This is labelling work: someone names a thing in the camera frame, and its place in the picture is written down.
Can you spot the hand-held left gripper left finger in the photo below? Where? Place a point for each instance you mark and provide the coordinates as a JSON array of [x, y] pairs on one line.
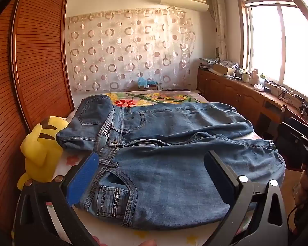
[[82, 176]]

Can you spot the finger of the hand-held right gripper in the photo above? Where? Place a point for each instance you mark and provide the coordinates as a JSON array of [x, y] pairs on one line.
[[285, 143]]

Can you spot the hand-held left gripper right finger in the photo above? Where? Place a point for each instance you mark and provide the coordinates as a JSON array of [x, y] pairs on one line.
[[220, 182]]

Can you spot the blue denim pants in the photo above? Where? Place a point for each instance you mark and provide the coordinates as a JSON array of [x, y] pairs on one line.
[[169, 174]]

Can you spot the white strawberry print bed sheet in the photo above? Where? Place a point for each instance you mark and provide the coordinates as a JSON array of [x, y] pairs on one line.
[[69, 162]]

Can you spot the person's dark clothing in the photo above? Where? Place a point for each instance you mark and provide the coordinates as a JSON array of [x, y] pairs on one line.
[[306, 205]]

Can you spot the yellow plush toy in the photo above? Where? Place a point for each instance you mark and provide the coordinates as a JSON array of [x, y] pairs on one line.
[[38, 146]]

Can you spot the wooden window cabinet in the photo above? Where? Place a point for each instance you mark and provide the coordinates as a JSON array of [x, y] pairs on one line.
[[228, 92]]

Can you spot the white jar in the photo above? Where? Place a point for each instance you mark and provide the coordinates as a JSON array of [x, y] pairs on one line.
[[246, 76]]

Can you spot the open cardboard box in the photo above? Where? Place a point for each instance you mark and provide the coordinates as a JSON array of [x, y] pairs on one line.
[[223, 68]]

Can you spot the bright floral quilt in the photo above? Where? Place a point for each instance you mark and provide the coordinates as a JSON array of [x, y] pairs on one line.
[[148, 98]]

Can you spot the patterned cloth pile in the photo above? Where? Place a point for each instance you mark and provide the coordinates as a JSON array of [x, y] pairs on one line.
[[220, 61]]

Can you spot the small cardboard box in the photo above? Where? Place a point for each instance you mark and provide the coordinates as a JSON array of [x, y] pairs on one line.
[[150, 87]]

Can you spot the blue plastic bag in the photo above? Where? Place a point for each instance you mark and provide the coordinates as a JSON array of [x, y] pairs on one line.
[[142, 81]]

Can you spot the sheer circle pattern curtain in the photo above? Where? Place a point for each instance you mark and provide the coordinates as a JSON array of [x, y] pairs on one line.
[[123, 48]]

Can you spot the tied pale window curtain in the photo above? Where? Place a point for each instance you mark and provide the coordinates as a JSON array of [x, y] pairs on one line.
[[219, 18]]

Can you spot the window with wooden frame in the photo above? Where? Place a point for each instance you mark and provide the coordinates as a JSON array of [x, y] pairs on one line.
[[267, 43]]

